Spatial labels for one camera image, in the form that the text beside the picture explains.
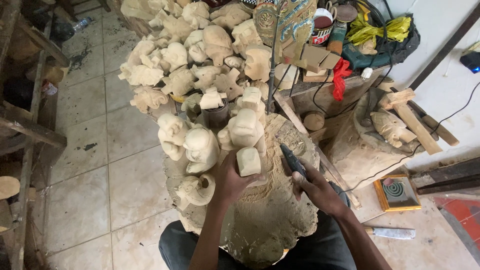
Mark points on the thin metal rod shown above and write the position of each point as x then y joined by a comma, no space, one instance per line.
271,63

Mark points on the green power drill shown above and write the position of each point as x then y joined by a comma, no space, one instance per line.
362,58

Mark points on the wooden mallet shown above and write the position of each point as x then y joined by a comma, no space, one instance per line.
414,123

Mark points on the cluttered wooden workbench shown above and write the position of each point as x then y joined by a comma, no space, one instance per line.
318,93

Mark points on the dark wooden frame rack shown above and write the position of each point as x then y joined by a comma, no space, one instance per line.
26,127

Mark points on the person's dark trousers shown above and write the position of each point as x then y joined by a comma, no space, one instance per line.
322,243

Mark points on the white power plug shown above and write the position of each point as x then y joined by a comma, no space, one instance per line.
366,73

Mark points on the person's left hand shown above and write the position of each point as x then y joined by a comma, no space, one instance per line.
227,182

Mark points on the round brown lid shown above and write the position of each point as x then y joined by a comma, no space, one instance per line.
346,13

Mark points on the person's right hand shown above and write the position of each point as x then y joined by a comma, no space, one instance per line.
318,191

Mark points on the dark wooden beams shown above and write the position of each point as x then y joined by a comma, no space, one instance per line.
448,176

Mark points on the large tree stump work block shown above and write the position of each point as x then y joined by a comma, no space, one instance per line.
270,213

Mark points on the round wooden knob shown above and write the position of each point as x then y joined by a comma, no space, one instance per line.
314,120

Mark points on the long wooden slat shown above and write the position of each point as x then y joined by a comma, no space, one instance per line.
288,110

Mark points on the black device with blue light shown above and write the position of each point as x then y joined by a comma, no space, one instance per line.
471,60

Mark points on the dark sandpaper roll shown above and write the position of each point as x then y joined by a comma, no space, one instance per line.
216,114

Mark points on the pile of unfinished wooden carvings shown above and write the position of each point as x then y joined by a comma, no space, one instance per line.
195,56

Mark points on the painted carved wooden mask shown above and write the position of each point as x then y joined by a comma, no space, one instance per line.
287,20

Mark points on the yellow plastic bag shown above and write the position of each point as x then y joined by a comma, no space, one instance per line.
375,30

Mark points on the red plastic bag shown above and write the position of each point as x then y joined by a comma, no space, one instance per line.
340,80

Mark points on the cardboard pieces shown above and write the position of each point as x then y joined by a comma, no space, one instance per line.
315,58

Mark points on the black bag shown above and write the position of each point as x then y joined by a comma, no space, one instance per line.
407,45

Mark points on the red and white paint can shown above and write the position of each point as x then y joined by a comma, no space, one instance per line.
321,32

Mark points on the carved wooden animal figure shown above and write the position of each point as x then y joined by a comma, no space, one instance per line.
388,127

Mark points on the yellow framed mosquito coil tray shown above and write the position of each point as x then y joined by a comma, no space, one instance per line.
396,193

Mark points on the pale wooden figurine blank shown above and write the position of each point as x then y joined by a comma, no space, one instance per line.
248,161

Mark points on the black rotary carving tool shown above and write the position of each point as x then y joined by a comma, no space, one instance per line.
291,159

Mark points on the round wooden disc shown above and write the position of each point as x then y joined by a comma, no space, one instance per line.
8,187

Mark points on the clear plastic bottle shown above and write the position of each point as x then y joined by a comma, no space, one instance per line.
80,24

